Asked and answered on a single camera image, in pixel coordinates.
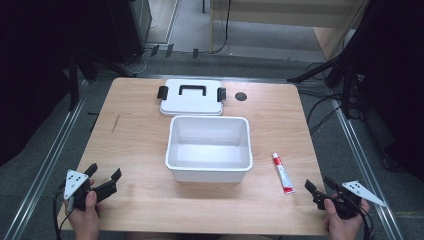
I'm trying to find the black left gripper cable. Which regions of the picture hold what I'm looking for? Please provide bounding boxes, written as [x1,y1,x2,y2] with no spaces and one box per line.
[52,181,75,239]

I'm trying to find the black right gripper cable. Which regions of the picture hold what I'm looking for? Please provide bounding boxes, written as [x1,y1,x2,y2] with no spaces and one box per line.
[356,203,375,240]

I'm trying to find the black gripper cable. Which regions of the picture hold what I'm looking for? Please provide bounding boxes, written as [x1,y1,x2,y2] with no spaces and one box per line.
[356,203,375,240]
[52,181,75,239]

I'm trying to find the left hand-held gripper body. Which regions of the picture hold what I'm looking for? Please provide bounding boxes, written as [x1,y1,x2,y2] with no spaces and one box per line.
[63,168,118,213]

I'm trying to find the white floor cable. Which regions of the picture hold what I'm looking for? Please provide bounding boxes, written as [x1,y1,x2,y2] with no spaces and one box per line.
[132,18,160,76]

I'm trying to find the black floor cables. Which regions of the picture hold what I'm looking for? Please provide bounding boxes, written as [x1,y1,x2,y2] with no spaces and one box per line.
[305,61,364,136]

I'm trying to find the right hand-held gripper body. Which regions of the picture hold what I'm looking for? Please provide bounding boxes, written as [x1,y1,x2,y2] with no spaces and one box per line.
[312,180,388,221]

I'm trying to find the metal floor rail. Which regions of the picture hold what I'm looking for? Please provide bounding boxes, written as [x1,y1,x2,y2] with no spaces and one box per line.
[2,79,90,240]
[328,88,406,240]

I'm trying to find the white plastic storage box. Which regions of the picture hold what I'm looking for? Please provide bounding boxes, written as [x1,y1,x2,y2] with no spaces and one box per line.
[164,114,253,184]

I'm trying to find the red and white tube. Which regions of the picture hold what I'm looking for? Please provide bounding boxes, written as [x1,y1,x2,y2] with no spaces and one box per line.
[272,152,296,196]

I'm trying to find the black tripod stand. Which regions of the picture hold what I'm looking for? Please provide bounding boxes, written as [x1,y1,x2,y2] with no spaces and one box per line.
[287,49,364,119]

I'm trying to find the black hanging cable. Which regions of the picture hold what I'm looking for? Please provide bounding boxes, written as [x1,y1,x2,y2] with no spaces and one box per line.
[211,0,233,55]

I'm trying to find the light wooden furniture frame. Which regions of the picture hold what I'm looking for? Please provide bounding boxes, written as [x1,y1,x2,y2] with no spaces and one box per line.
[208,0,370,62]

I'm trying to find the person's right hand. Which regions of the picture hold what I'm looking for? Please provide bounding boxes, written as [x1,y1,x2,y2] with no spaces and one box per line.
[322,197,371,240]

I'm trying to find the dark cabinet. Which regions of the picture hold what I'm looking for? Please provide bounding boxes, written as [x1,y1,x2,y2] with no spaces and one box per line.
[106,0,153,65]

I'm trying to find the white lid with black handle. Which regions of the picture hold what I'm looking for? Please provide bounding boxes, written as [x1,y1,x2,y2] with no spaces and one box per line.
[156,78,227,117]

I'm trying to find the person's left hand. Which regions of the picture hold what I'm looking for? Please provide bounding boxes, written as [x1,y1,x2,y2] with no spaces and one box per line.
[67,179,105,240]

